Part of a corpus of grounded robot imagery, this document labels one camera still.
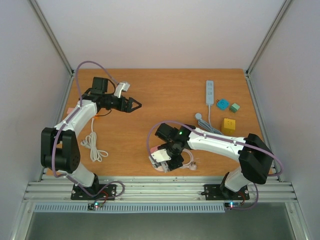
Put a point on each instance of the coral pink plug adapter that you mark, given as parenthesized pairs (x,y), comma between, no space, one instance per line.
(154,149)

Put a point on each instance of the yellow cube socket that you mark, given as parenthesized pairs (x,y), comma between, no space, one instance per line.
(228,126)

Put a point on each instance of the mint green usb charger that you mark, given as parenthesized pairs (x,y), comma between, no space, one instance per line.
(234,107)

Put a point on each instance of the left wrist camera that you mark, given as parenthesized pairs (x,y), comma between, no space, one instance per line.
(121,87)

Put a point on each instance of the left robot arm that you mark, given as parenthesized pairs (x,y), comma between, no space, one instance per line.
(59,146)

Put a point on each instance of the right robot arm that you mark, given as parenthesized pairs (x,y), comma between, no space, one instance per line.
(254,157)

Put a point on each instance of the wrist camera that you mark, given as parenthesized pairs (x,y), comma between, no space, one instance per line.
(121,87)
(159,156)

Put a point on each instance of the grey slotted cable duct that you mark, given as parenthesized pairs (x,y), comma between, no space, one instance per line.
(129,208)

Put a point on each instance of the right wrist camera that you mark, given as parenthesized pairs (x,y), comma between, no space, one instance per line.
(159,156)

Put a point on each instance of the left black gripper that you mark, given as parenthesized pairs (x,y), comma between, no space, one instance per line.
(128,108)

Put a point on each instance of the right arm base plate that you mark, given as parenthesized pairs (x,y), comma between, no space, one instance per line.
(214,192)

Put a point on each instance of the teal plug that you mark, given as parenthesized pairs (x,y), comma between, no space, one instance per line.
(222,104)

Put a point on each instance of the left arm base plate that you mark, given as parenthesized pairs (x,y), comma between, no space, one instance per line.
(78,194)

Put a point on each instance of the round pink socket base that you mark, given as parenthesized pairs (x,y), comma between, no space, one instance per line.
(160,168)

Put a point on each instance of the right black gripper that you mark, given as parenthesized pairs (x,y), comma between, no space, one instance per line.
(175,161)

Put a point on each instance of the light blue power strip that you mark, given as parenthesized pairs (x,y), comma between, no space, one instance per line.
(209,93)

